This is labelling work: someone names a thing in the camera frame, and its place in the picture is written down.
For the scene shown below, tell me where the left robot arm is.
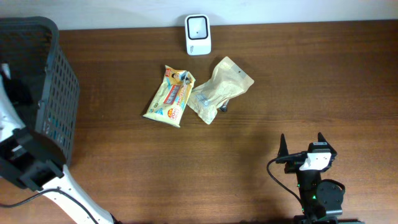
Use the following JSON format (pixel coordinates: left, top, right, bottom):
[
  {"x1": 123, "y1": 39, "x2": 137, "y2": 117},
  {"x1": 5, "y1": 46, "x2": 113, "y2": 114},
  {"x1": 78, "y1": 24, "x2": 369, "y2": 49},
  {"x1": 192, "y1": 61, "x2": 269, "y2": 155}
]
[{"x1": 1, "y1": 63, "x2": 118, "y2": 223}]

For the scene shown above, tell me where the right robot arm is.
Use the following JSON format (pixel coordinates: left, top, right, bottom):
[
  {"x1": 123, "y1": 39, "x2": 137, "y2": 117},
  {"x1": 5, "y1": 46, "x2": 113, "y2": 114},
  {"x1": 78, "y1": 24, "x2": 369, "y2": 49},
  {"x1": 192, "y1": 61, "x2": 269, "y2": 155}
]
[{"x1": 274, "y1": 133, "x2": 360, "y2": 223}]

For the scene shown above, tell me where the kraft paper pouch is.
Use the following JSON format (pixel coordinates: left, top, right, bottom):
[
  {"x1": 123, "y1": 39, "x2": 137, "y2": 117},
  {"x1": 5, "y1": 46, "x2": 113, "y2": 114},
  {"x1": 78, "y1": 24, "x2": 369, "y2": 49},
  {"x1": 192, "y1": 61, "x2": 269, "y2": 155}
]
[{"x1": 187, "y1": 57, "x2": 254, "y2": 124}]

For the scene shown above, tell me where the grey plastic mesh basket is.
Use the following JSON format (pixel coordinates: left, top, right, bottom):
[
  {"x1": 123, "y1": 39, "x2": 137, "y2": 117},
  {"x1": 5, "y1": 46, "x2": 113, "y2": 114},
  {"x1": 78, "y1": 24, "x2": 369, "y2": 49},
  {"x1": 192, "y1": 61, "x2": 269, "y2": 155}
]
[{"x1": 1, "y1": 17, "x2": 80, "y2": 164}]

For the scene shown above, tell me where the yellow wet wipes pack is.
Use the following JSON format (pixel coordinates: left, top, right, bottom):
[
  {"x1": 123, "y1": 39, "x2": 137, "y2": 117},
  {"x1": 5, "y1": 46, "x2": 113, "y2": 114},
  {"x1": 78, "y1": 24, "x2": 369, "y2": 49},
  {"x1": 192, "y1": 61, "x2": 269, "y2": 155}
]
[{"x1": 142, "y1": 65, "x2": 196, "y2": 128}]

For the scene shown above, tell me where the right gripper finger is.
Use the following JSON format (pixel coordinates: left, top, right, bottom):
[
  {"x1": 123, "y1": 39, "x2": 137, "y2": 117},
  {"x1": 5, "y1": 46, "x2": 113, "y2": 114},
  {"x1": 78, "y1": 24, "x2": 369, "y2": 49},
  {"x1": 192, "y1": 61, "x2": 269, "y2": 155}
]
[
  {"x1": 277, "y1": 134, "x2": 289, "y2": 158},
  {"x1": 317, "y1": 132, "x2": 333, "y2": 149}
]

